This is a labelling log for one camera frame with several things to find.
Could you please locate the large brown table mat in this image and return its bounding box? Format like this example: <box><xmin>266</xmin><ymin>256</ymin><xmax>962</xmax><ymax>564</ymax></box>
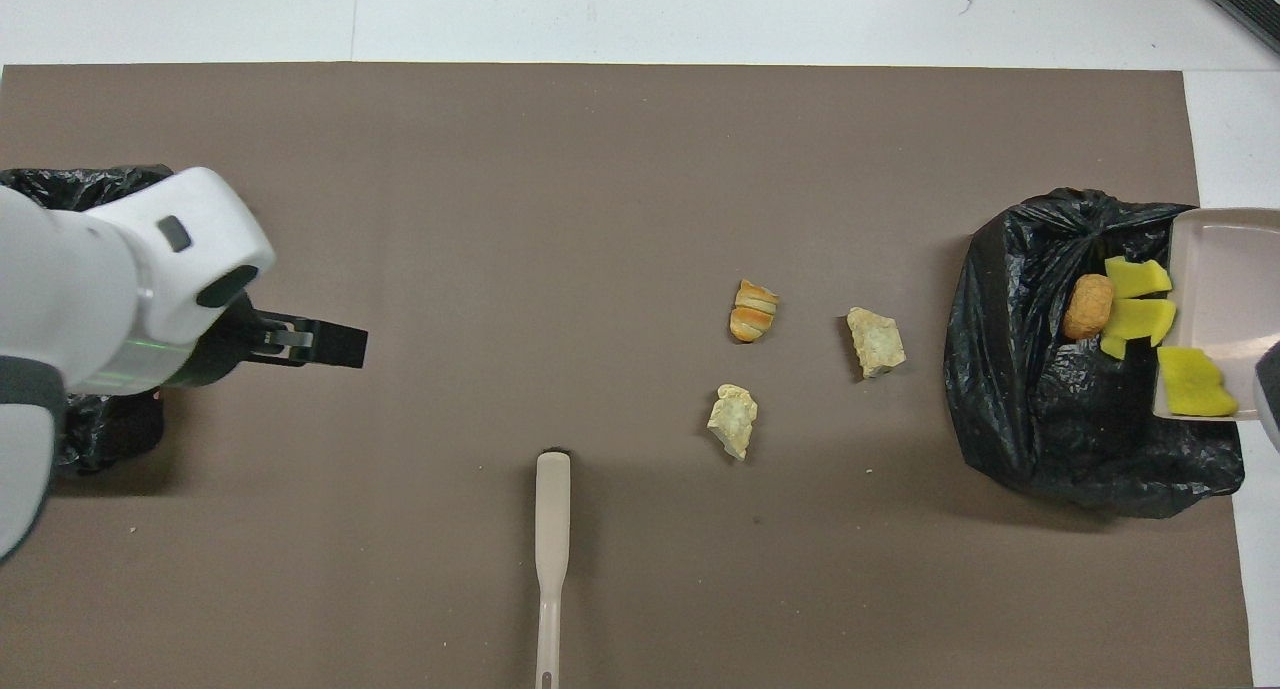
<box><xmin>0</xmin><ymin>62</ymin><xmax>1256</xmax><ymax>689</ymax></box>

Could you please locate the beige plastic dustpan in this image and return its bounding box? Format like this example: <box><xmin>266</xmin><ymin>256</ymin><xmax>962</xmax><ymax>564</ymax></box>
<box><xmin>1152</xmin><ymin>207</ymin><xmax>1280</xmax><ymax>425</ymax></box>

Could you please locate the brown toy bread roll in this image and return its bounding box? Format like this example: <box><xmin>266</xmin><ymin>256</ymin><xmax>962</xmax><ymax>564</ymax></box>
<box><xmin>1063</xmin><ymin>274</ymin><xmax>1115</xmax><ymax>341</ymax></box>

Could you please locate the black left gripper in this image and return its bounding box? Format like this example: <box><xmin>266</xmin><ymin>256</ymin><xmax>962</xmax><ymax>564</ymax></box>
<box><xmin>180</xmin><ymin>294</ymin><xmax>368</xmax><ymax>388</ymax></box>

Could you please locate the right black trash bag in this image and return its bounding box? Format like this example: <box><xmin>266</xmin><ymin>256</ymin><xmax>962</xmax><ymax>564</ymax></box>
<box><xmin>943</xmin><ymin>188</ymin><xmax>1246</xmax><ymax>519</ymax></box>

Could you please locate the orange striped toy croissant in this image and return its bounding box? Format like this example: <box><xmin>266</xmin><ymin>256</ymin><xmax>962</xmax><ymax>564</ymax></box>
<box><xmin>729</xmin><ymin>279</ymin><xmax>779</xmax><ymax>344</ymax></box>

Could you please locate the pale beige foam chunk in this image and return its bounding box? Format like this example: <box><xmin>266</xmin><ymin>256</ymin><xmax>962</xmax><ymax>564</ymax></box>
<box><xmin>847</xmin><ymin>307</ymin><xmax>907</xmax><ymax>379</ymax></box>
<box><xmin>707</xmin><ymin>384</ymin><xmax>759</xmax><ymax>461</ymax></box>

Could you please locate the black bag over pink bin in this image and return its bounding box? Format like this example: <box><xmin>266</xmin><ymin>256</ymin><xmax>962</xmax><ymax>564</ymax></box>
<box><xmin>0</xmin><ymin>165</ymin><xmax>176</xmax><ymax>475</ymax></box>

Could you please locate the yellow sponge piece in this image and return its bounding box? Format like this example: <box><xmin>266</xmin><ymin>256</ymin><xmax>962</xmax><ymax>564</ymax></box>
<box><xmin>1158</xmin><ymin>346</ymin><xmax>1240</xmax><ymax>417</ymax></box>
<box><xmin>1104</xmin><ymin>256</ymin><xmax>1173</xmax><ymax>300</ymax></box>
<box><xmin>1100</xmin><ymin>297</ymin><xmax>1178</xmax><ymax>360</ymax></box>

